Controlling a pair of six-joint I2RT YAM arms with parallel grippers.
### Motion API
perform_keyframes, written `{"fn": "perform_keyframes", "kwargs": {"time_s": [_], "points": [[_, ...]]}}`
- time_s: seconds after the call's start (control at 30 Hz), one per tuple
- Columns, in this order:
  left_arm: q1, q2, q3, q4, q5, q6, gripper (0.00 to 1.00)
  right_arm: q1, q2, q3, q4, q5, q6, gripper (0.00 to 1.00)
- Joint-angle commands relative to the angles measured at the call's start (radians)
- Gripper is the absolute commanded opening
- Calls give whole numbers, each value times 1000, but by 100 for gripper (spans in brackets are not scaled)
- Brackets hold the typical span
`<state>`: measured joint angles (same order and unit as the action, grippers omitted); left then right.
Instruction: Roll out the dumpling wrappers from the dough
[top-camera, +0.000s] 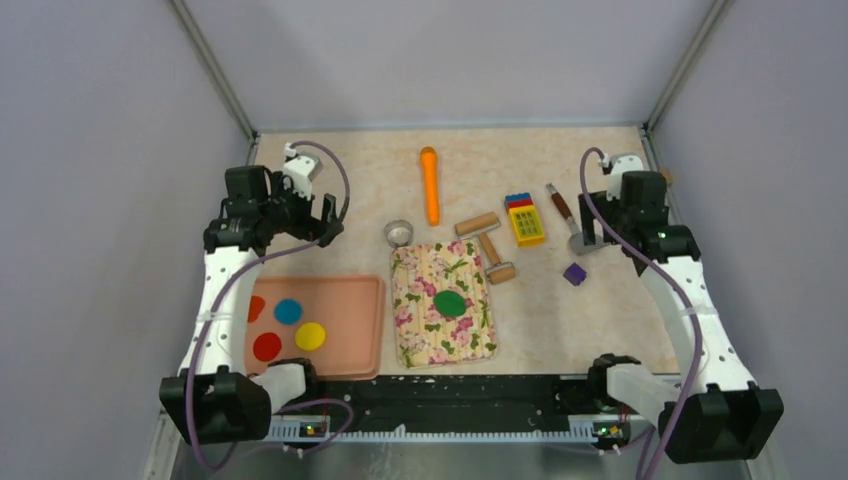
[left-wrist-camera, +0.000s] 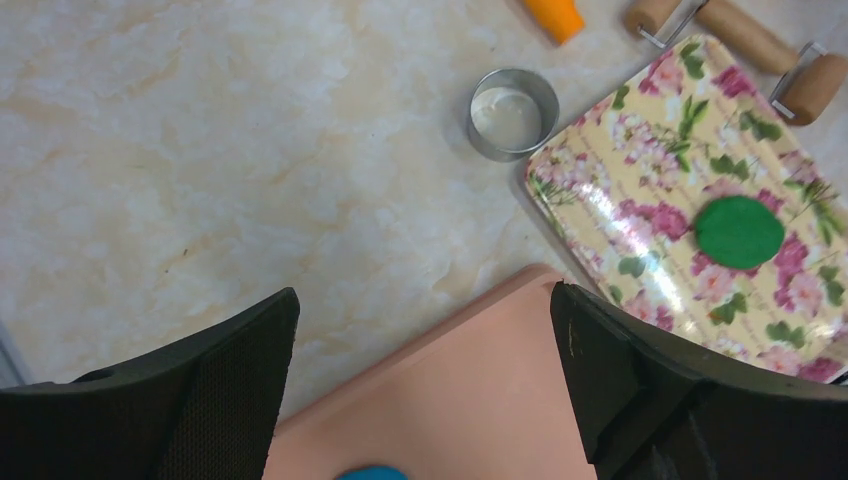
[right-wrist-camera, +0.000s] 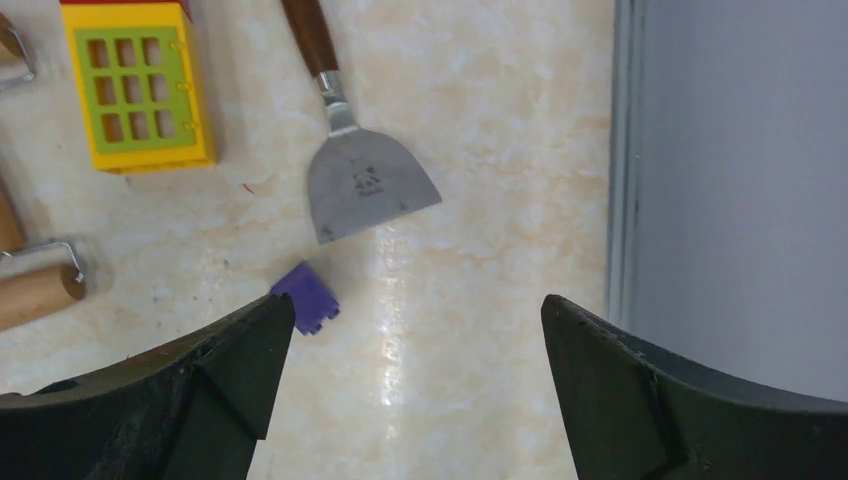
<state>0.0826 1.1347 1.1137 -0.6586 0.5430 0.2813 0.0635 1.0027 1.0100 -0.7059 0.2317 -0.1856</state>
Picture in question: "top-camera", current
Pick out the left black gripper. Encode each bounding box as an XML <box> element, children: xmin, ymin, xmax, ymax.
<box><xmin>260</xmin><ymin>171</ymin><xmax>342</xmax><ymax>246</ymax></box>

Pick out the green dough disc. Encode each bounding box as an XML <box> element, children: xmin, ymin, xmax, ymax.
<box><xmin>433</xmin><ymin>290</ymin><xmax>467</xmax><ymax>318</ymax></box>

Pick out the wooden double-ended roller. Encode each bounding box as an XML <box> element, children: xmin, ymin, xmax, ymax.
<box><xmin>454</xmin><ymin>211</ymin><xmax>516</xmax><ymax>285</ymax></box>

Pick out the floral cutting board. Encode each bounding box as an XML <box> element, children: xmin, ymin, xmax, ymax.
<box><xmin>390</xmin><ymin>239</ymin><xmax>499</xmax><ymax>369</ymax></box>

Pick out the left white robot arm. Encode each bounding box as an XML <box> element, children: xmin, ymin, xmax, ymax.
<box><xmin>159</xmin><ymin>158</ymin><xmax>343</xmax><ymax>445</ymax></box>

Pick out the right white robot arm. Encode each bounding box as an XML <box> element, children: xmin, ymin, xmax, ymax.
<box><xmin>578</xmin><ymin>171</ymin><xmax>784</xmax><ymax>464</ymax></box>

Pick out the blue dough disc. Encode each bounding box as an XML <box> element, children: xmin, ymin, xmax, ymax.
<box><xmin>273</xmin><ymin>298</ymin><xmax>303</xmax><ymax>325</ymax></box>

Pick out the orange dough disc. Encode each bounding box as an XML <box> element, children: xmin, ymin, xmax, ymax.
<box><xmin>247</xmin><ymin>295</ymin><xmax>266</xmax><ymax>323</ymax></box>

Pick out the yellow dough disc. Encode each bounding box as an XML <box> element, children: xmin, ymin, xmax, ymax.
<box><xmin>294</xmin><ymin>322</ymin><xmax>327</xmax><ymax>352</ymax></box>

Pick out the red dough disc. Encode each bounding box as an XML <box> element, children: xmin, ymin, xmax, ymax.
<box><xmin>252</xmin><ymin>332</ymin><xmax>282</xmax><ymax>363</ymax></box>

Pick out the small wooden knob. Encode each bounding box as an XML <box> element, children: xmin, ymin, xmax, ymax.
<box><xmin>658</xmin><ymin>168</ymin><xmax>674</xmax><ymax>187</ymax></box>

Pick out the round metal cutter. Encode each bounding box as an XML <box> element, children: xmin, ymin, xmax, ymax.
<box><xmin>383</xmin><ymin>219</ymin><xmax>414</xmax><ymax>249</ymax></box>

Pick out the pink plastic tray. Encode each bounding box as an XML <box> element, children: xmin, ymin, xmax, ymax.
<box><xmin>245</xmin><ymin>275</ymin><xmax>386</xmax><ymax>381</ymax></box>

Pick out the purple cube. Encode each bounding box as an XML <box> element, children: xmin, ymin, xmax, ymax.
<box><xmin>563</xmin><ymin>262</ymin><xmax>588</xmax><ymax>286</ymax></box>

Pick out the colourful toy block stack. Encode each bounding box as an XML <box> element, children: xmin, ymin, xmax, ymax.
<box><xmin>504</xmin><ymin>192</ymin><xmax>546</xmax><ymax>248</ymax></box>

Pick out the orange toy microphone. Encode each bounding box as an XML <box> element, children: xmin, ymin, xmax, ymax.
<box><xmin>419</xmin><ymin>146</ymin><xmax>441</xmax><ymax>226</ymax></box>

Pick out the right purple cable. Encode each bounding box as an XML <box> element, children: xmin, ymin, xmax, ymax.
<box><xmin>578</xmin><ymin>146</ymin><xmax>705</xmax><ymax>480</ymax></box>

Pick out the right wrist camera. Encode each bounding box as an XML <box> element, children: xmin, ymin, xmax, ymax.
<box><xmin>599</xmin><ymin>153</ymin><xmax>646</xmax><ymax>198</ymax></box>

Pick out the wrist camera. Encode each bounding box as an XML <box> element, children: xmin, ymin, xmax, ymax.
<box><xmin>599</xmin><ymin>153</ymin><xmax>646</xmax><ymax>198</ymax></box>
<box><xmin>282</xmin><ymin>142</ymin><xmax>323</xmax><ymax>200</ymax></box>

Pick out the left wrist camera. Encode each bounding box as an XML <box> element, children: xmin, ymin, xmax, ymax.
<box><xmin>282</xmin><ymin>142</ymin><xmax>323</xmax><ymax>200</ymax></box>

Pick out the metal spatula wooden handle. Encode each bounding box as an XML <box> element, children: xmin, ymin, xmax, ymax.
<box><xmin>545</xmin><ymin>183</ymin><xmax>607</xmax><ymax>256</ymax></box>

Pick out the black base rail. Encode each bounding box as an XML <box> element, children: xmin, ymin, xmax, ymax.
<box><xmin>266</xmin><ymin>375</ymin><xmax>638</xmax><ymax>449</ymax></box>

